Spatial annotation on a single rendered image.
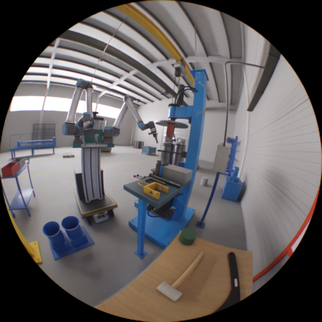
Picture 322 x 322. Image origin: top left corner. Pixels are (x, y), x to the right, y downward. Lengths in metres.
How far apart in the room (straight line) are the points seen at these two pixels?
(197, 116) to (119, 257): 2.27
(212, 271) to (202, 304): 0.20
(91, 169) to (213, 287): 2.00
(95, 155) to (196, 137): 1.62
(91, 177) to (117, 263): 1.41
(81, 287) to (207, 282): 1.35
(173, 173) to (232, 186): 2.64
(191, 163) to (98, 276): 2.02
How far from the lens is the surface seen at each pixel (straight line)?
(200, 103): 1.70
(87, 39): 5.94
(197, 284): 0.63
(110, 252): 1.74
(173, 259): 0.65
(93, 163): 1.92
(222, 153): 1.70
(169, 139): 1.61
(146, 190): 0.89
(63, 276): 1.78
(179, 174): 1.23
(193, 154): 1.58
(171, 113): 1.84
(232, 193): 3.69
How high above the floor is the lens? 1.51
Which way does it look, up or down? 11 degrees down
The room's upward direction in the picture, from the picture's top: 8 degrees clockwise
